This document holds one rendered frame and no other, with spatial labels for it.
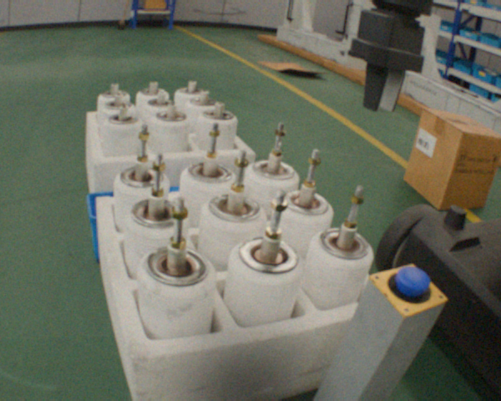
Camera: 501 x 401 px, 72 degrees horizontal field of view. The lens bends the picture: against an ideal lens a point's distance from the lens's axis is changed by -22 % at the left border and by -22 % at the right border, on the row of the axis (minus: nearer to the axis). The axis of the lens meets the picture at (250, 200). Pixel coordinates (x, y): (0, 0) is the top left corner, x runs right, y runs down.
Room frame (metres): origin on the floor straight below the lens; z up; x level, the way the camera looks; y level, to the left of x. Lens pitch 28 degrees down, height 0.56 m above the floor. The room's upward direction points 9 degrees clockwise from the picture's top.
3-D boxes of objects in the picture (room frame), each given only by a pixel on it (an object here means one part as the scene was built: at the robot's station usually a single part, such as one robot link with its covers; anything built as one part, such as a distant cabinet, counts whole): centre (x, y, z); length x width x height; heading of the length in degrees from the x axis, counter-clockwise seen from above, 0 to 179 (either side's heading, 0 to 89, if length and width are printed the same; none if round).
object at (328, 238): (0.50, -0.14, 0.25); 0.08 x 0.08 x 0.01
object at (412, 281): (0.33, -0.18, 0.32); 0.04 x 0.04 x 0.02
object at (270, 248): (0.45, -0.03, 0.26); 0.02 x 0.02 x 0.03
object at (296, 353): (0.55, 0.02, 0.09); 0.39 x 0.39 x 0.18; 27
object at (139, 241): (0.50, 0.13, 0.16); 0.10 x 0.10 x 0.18
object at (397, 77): (0.51, -0.16, 0.48); 0.03 x 0.02 x 0.06; 41
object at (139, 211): (0.50, 0.12, 0.25); 0.08 x 0.08 x 0.01
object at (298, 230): (0.61, -0.08, 0.16); 0.10 x 0.10 x 0.18
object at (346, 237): (0.50, -0.14, 0.26); 0.02 x 0.02 x 0.03
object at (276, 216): (0.45, -0.03, 0.30); 0.01 x 0.01 x 0.08
